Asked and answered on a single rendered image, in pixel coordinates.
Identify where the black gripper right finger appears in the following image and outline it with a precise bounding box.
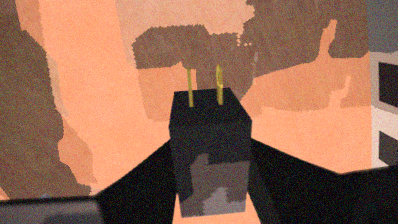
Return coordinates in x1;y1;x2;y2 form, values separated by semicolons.
247;138;398;224

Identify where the black two-prong plug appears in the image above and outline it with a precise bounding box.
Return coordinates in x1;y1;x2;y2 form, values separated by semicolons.
168;64;253;219

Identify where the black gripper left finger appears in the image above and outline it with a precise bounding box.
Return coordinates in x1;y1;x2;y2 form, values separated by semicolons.
0;139;177;224

